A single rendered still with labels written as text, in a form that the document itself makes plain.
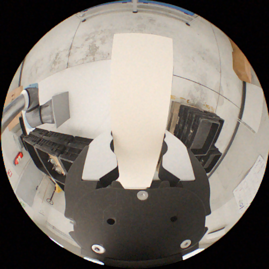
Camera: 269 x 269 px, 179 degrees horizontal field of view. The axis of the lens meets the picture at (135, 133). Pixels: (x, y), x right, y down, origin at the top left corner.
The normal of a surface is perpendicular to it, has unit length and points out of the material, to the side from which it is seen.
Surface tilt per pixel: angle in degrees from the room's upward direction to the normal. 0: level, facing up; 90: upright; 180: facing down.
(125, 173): 0
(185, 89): 0
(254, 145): 90
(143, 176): 0
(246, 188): 90
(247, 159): 90
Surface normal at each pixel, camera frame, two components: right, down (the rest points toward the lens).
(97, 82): 0.00, 0.50
